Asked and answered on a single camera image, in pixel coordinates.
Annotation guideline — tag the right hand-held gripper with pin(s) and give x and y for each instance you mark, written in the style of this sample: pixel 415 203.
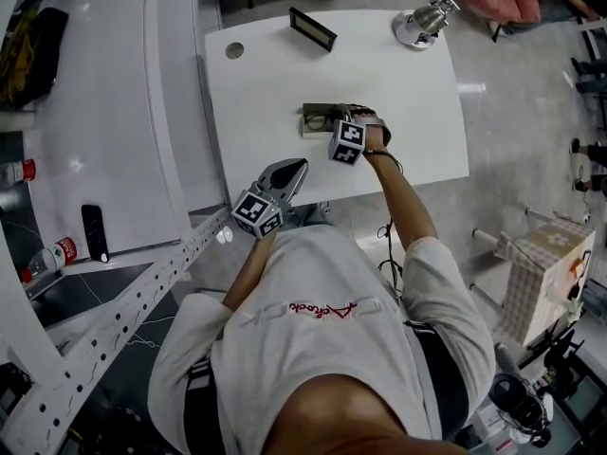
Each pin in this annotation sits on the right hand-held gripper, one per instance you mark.
pixel 347 143

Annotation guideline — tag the white perforated metal beam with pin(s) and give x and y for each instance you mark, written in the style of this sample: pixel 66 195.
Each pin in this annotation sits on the white perforated metal beam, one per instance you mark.
pixel 118 311

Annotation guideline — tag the black-framed glasses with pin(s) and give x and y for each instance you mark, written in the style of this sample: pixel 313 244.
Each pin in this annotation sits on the black-framed glasses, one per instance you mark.
pixel 317 121

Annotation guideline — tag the black phone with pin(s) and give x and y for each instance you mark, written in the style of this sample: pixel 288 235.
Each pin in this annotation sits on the black phone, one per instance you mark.
pixel 95 232

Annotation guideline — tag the silver desk lamp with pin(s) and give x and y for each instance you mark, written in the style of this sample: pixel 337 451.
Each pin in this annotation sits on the silver desk lamp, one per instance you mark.
pixel 424 19

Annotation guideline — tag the person's white t-shirt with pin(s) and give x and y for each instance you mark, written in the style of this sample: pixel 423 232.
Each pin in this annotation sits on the person's white t-shirt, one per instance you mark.
pixel 308 311

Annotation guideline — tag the black picture frame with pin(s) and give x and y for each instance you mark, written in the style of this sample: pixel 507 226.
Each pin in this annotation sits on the black picture frame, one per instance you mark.
pixel 313 30

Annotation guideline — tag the checkered cloth covered box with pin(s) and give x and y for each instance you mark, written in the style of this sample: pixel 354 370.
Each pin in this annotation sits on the checkered cloth covered box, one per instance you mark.
pixel 545 278

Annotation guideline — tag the red-cap plastic bottle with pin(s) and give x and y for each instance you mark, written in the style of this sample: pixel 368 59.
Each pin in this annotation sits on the red-cap plastic bottle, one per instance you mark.
pixel 16 172

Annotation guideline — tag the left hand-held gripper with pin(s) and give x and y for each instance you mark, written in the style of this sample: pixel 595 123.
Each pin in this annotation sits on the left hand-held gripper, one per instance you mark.
pixel 257 212

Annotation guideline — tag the person's right forearm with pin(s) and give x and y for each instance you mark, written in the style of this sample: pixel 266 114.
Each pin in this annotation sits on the person's right forearm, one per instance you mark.
pixel 403 202

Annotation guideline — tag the grey glasses case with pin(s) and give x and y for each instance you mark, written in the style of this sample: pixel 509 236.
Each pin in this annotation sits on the grey glasses case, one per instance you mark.
pixel 315 133

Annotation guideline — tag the black and yellow bag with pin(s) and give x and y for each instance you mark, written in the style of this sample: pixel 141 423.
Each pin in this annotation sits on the black and yellow bag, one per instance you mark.
pixel 33 55

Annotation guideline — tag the red-label plastic bottle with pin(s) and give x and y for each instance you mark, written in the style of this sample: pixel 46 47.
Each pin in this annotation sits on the red-label plastic bottle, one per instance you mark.
pixel 52 256

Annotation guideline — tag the person's left forearm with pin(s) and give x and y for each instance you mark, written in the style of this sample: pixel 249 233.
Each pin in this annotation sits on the person's left forearm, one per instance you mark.
pixel 246 273

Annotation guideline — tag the person's right hand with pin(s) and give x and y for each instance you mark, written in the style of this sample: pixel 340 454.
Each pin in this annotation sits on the person's right hand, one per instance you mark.
pixel 374 138

